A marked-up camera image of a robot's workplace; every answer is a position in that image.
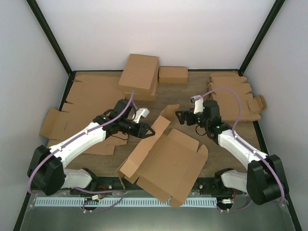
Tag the small folded cardboard box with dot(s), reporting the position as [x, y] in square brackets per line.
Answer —
[173, 74]

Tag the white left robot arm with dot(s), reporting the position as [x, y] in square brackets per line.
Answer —
[48, 168]

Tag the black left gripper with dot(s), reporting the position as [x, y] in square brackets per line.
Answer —
[144, 127]

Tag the left stack flat cardboard blanks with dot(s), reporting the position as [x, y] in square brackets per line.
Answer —
[89, 96]

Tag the black frame post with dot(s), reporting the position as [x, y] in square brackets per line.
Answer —
[49, 34]
[278, 4]

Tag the right black frame post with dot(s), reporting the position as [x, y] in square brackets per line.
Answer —
[278, 4]

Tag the right stack flat cardboard blanks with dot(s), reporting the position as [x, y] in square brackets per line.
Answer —
[235, 96]

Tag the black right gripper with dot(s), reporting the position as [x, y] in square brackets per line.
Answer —
[184, 113]

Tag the stack flat cardboard blanks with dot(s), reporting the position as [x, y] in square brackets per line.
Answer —
[235, 96]
[89, 96]

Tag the white slotted cable duct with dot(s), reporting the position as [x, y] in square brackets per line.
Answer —
[125, 202]

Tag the large folded cardboard box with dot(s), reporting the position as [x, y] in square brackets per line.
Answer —
[140, 74]

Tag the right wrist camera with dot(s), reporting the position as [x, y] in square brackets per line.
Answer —
[197, 101]

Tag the black frame base rail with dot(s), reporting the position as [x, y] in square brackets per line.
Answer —
[211, 185]

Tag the left black frame post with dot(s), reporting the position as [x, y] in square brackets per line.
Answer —
[49, 34]

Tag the lower folded cardboard box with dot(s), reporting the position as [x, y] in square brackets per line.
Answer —
[140, 95]

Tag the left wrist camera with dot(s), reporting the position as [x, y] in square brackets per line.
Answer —
[140, 113]

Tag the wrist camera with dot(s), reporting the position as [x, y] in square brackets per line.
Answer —
[140, 113]
[197, 101]

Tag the large cardboard box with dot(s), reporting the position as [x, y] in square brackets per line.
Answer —
[172, 157]
[140, 74]

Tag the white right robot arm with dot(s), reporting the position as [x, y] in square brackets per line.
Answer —
[265, 178]

